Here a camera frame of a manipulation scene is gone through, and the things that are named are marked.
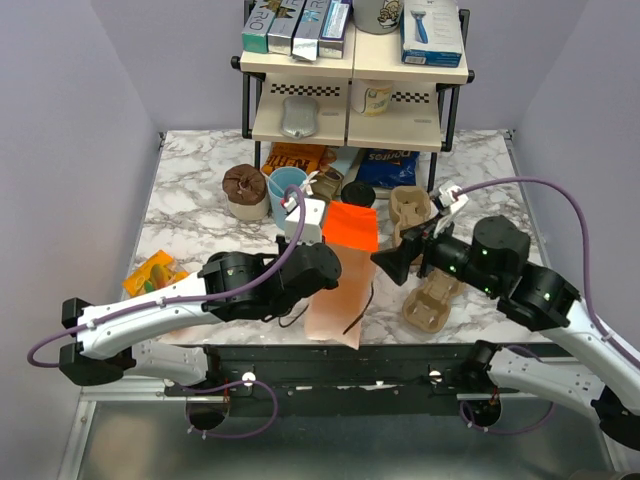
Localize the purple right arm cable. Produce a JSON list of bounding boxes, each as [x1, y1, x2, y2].
[[449, 177, 640, 435]]

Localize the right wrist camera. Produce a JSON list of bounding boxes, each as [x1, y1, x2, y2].
[[430, 180, 469, 238]]

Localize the brown and white pouch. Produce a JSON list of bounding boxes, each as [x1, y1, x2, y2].
[[222, 164, 270, 221]]

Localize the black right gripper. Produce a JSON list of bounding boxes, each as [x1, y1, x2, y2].
[[370, 211, 501, 296]]

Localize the orange paper gift bag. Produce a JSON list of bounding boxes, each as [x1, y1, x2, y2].
[[304, 201, 379, 350]]

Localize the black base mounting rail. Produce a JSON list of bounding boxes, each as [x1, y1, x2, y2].
[[165, 344, 496, 417]]

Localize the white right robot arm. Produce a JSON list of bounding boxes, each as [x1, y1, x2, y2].
[[371, 216, 639, 449]]

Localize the teal toothpaste box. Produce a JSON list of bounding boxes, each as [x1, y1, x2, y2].
[[242, 0, 281, 54]]

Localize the brown cardboard cup carrier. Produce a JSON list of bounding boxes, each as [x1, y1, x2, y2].
[[388, 186, 437, 247]]

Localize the orange snack bag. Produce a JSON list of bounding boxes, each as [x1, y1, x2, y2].
[[261, 142, 337, 175]]

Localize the silver blue toothpaste box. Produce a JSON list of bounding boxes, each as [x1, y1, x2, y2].
[[292, 0, 330, 62]]

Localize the grey cartoon mug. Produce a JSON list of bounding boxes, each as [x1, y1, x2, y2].
[[352, 0, 404, 35]]

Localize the white printed paper cup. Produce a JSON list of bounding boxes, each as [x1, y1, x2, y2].
[[350, 79, 393, 117]]

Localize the light blue cup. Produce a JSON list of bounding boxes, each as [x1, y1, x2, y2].
[[267, 167, 307, 230]]

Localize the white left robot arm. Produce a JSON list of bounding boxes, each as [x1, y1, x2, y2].
[[52, 243, 341, 395]]

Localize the blue razor package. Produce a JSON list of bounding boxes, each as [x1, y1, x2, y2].
[[401, 0, 464, 68]]

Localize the blue Doritos chip bag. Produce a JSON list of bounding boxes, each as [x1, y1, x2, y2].
[[356, 149, 420, 190]]

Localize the orange snack packet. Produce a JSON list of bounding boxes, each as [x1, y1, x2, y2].
[[123, 250, 188, 297]]

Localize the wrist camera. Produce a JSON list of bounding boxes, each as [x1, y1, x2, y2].
[[430, 180, 469, 238], [282, 196, 327, 244]]

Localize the single brown cup carrier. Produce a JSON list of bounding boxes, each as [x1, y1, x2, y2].
[[402, 269, 465, 334]]

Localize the black plastic cup lid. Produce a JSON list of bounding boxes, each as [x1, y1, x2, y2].
[[340, 181, 376, 208]]

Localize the olive brown small package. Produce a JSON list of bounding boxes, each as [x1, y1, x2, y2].
[[311, 167, 344, 203]]

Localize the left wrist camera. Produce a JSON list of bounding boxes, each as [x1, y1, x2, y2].
[[282, 196, 327, 244]]

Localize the purple white toothpaste box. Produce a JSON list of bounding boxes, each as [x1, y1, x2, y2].
[[318, 0, 352, 59]]

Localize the cream two-tier shelf rack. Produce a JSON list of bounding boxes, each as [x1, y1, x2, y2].
[[230, 25, 475, 188]]

